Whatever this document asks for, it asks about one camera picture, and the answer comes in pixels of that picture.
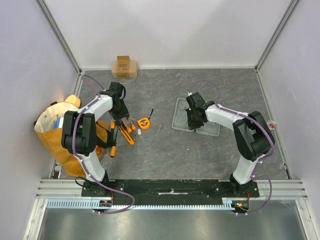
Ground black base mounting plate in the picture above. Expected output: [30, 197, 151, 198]
[81, 179, 260, 200]

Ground small cardboard box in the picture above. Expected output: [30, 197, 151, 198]
[111, 55, 138, 79]

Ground orange tape measure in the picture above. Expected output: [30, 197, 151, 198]
[137, 117, 150, 130]

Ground orange utility knife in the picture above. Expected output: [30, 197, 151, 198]
[116, 123, 135, 145]

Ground orange pliers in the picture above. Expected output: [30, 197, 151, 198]
[123, 117, 139, 139]

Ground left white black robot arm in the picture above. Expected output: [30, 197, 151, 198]
[61, 82, 130, 197]

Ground grey plastic tool case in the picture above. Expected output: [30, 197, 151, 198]
[171, 97, 220, 137]

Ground purple cable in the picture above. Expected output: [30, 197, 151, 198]
[188, 79, 277, 216]
[72, 74, 136, 216]

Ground tan wooden object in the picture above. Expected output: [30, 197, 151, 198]
[64, 94, 81, 109]

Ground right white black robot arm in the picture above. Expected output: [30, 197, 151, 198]
[186, 92, 275, 197]

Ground aluminium frame rail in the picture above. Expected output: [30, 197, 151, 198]
[36, 179, 308, 200]

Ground brown paper tote bag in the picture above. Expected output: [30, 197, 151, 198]
[34, 101, 111, 181]

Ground blue box in bag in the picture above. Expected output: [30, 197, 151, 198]
[54, 116, 64, 129]

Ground orange black screwdriver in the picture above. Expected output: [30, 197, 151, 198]
[110, 121, 116, 133]
[109, 130, 118, 158]

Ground white slotted cable duct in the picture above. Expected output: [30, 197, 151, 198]
[46, 199, 235, 210]

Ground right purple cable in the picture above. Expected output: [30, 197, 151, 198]
[188, 79, 277, 216]

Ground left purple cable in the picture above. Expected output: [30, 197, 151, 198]
[72, 74, 136, 216]

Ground thin metal screwdriver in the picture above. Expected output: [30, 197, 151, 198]
[151, 123, 163, 146]

